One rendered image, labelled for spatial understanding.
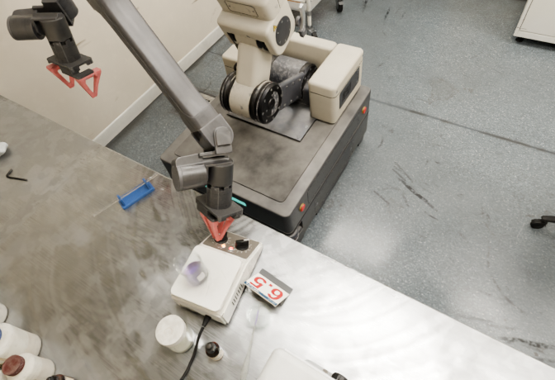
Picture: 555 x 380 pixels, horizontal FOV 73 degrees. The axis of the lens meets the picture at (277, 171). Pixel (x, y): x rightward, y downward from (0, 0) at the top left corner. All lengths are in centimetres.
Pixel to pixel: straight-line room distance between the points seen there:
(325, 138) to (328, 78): 26
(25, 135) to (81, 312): 73
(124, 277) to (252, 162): 78
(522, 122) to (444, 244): 90
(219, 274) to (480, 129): 178
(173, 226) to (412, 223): 117
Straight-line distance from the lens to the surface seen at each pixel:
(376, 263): 174
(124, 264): 104
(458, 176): 206
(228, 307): 84
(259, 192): 149
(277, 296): 87
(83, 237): 114
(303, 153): 159
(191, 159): 78
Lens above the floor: 159
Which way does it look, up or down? 53 degrees down
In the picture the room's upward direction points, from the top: 11 degrees counter-clockwise
